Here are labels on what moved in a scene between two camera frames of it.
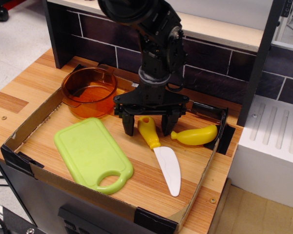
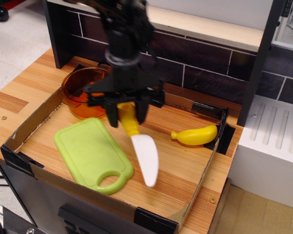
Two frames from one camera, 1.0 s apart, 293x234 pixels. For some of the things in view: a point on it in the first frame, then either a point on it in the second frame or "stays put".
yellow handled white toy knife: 167,155 → 145,147
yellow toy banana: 196,135 stays put
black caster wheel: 1,14 stays put
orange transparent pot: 89,92 stays put
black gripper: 153,97 → 125,79
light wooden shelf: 198,27 stays put
